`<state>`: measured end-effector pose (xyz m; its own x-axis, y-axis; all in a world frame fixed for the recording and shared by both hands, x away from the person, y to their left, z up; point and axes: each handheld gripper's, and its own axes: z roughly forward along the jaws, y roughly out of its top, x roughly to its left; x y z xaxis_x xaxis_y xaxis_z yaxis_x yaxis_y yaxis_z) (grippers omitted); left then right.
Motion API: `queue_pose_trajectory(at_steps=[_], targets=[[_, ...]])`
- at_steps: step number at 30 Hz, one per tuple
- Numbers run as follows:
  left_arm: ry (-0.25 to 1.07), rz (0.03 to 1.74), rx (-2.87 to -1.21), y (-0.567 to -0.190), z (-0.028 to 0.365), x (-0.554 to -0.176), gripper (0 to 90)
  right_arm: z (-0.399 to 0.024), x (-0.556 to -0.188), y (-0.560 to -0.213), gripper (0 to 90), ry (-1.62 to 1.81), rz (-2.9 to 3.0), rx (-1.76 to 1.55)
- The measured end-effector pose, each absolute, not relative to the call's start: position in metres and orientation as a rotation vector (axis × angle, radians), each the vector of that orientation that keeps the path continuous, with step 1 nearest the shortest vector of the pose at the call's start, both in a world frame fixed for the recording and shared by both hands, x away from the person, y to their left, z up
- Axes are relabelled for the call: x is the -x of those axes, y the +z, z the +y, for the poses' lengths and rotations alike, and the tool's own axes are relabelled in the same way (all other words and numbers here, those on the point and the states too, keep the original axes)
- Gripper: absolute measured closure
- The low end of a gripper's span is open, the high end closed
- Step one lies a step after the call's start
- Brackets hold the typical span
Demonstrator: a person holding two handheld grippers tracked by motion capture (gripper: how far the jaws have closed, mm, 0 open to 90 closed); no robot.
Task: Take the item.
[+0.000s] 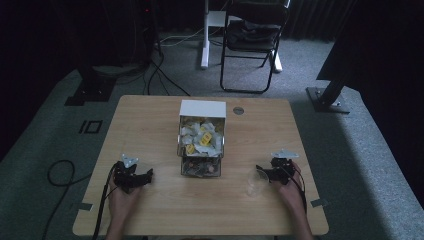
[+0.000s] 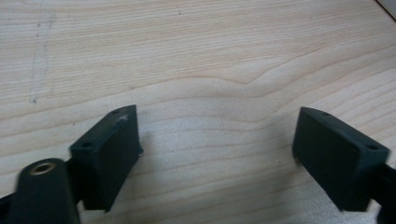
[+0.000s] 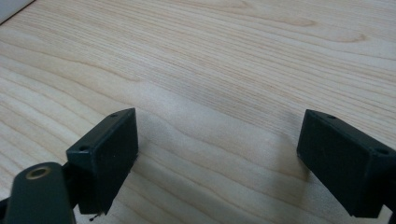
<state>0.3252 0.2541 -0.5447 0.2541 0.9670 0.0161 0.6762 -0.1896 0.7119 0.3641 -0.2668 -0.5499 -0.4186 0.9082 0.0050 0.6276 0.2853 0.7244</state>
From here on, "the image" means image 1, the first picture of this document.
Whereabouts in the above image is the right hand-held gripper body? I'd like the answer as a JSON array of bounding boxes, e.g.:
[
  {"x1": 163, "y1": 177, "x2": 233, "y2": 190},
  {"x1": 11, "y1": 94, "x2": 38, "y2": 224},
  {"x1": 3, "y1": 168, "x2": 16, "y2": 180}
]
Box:
[{"x1": 266, "y1": 148, "x2": 300, "y2": 186}]

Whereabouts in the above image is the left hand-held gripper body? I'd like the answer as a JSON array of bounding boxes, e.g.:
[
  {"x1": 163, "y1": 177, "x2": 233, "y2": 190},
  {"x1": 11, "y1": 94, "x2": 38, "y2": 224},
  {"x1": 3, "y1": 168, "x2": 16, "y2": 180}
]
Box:
[{"x1": 113, "y1": 153, "x2": 145, "y2": 195}]

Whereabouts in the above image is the clear plastic cup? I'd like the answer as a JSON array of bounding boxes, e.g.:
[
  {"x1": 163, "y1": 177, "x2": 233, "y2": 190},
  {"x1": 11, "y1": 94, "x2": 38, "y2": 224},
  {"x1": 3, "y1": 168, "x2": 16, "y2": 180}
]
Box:
[{"x1": 245, "y1": 167, "x2": 269, "y2": 198}]

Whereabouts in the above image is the person's right hand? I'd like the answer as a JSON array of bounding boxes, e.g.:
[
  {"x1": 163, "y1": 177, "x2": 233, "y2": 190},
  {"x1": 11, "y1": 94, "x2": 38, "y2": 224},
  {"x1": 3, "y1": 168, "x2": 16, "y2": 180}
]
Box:
[{"x1": 273, "y1": 161, "x2": 307, "y2": 214}]

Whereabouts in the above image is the person's left hand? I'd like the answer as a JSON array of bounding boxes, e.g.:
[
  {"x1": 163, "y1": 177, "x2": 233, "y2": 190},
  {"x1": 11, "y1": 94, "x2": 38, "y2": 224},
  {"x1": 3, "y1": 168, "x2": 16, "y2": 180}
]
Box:
[{"x1": 107, "y1": 166, "x2": 145, "y2": 218}]

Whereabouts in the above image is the pile of brown capsules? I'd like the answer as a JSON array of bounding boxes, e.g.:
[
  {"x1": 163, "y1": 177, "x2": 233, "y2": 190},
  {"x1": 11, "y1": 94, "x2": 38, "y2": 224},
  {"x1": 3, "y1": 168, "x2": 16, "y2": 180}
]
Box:
[{"x1": 182, "y1": 157, "x2": 220, "y2": 176}]

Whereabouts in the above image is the clear drawer with brown capsules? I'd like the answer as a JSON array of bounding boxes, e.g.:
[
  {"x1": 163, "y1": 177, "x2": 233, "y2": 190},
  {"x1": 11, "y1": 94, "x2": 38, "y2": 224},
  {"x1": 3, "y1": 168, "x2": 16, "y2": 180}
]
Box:
[{"x1": 180, "y1": 155, "x2": 222, "y2": 178}]

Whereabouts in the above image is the clear drawer with packets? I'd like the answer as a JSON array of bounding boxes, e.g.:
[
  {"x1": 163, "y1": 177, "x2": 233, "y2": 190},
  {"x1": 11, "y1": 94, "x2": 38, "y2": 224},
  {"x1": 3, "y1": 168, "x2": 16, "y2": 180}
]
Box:
[{"x1": 176, "y1": 115, "x2": 226, "y2": 158}]

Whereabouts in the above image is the pile of white yellow packets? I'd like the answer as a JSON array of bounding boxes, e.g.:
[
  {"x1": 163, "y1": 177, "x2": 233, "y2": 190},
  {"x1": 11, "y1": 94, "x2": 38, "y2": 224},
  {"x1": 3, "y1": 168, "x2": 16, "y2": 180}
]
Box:
[{"x1": 180, "y1": 119, "x2": 224, "y2": 156}]

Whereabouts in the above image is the black slanted stand with base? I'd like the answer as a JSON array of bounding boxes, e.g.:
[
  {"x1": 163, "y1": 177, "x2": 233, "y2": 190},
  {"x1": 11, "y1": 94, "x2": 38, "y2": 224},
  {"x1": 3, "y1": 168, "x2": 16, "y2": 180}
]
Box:
[{"x1": 305, "y1": 49, "x2": 352, "y2": 115}]

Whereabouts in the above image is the white desk leg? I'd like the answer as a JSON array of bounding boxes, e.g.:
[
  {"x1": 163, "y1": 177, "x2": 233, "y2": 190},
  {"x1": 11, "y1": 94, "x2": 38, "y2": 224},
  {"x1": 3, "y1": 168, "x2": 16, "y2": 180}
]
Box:
[
  {"x1": 199, "y1": 0, "x2": 228, "y2": 70},
  {"x1": 271, "y1": 49, "x2": 284, "y2": 74}
]

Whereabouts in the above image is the black folding chair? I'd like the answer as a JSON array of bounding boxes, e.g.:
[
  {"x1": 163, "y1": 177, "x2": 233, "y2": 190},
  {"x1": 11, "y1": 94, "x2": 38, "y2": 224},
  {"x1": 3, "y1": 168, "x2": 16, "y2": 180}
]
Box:
[{"x1": 219, "y1": 0, "x2": 292, "y2": 95}]

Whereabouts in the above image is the dark cloth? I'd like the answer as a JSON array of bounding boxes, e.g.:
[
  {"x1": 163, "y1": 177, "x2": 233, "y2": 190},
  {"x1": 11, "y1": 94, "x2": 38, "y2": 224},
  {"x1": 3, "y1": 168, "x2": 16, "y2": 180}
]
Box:
[{"x1": 227, "y1": 19, "x2": 282, "y2": 45}]

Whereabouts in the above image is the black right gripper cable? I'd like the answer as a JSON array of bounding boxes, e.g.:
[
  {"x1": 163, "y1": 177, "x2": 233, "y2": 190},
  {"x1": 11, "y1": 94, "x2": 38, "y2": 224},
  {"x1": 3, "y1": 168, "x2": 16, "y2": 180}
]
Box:
[{"x1": 281, "y1": 166, "x2": 308, "y2": 214}]

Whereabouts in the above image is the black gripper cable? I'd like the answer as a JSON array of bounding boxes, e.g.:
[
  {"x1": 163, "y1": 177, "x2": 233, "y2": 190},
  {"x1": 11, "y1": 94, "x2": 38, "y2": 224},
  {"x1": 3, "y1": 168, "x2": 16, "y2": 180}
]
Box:
[
  {"x1": 91, "y1": 163, "x2": 119, "y2": 240},
  {"x1": 281, "y1": 166, "x2": 308, "y2": 214}
]

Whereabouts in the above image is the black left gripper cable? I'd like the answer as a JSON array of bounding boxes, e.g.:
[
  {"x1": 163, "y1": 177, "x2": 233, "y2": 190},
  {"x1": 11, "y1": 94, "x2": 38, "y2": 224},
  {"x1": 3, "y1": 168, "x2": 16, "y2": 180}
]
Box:
[{"x1": 91, "y1": 163, "x2": 119, "y2": 240}]

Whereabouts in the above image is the black looped floor cable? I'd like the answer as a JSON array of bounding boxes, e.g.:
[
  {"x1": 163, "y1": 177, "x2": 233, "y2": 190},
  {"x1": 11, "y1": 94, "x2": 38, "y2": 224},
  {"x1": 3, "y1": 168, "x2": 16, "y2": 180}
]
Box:
[{"x1": 41, "y1": 159, "x2": 93, "y2": 240}]

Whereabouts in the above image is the black stand with base plate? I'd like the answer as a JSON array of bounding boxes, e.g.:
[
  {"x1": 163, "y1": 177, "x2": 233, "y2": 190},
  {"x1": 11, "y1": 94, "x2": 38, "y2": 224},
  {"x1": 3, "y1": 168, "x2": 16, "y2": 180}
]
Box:
[{"x1": 64, "y1": 49, "x2": 118, "y2": 107}]

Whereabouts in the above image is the black floor cable bundle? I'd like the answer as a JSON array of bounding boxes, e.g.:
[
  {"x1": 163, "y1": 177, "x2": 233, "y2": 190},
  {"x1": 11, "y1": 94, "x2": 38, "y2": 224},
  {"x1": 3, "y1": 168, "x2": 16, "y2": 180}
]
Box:
[{"x1": 142, "y1": 49, "x2": 192, "y2": 98}]

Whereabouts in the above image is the white floor cable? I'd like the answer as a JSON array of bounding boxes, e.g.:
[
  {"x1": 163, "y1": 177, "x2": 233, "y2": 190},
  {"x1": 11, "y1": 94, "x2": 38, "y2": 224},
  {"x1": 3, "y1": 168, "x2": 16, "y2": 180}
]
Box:
[{"x1": 159, "y1": 26, "x2": 222, "y2": 48}]

